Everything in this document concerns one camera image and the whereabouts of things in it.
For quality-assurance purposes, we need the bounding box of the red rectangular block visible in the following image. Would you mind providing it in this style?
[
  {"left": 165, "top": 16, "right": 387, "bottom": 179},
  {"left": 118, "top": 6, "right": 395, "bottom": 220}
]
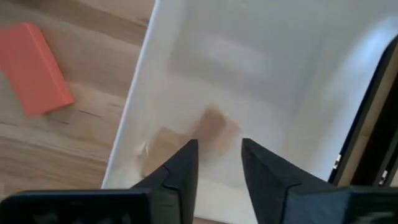
[{"left": 0, "top": 22, "right": 76, "bottom": 118}]

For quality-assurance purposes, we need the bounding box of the black table frame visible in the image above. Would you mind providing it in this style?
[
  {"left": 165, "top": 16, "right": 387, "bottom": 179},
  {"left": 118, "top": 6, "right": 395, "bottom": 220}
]
[{"left": 328, "top": 34, "right": 398, "bottom": 187}]

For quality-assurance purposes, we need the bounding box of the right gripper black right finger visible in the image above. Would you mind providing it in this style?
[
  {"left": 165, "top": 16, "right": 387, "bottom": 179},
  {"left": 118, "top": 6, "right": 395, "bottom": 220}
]
[{"left": 241, "top": 138, "right": 354, "bottom": 224}]

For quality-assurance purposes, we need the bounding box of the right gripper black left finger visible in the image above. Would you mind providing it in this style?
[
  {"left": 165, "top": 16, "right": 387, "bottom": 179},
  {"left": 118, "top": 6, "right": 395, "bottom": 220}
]
[{"left": 130, "top": 139, "right": 200, "bottom": 224}]

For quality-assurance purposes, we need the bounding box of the white plastic bin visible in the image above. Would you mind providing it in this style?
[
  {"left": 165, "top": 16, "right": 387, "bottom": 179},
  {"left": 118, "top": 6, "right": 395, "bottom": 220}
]
[{"left": 101, "top": 0, "right": 398, "bottom": 224}]

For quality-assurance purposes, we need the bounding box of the wooden block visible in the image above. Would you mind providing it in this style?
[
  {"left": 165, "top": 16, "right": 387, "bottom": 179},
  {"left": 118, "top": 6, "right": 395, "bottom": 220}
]
[{"left": 138, "top": 126, "right": 195, "bottom": 180}]

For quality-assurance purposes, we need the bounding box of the small wooden cube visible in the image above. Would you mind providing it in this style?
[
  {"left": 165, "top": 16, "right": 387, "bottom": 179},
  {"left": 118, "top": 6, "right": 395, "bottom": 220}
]
[{"left": 191, "top": 104, "right": 242, "bottom": 162}]

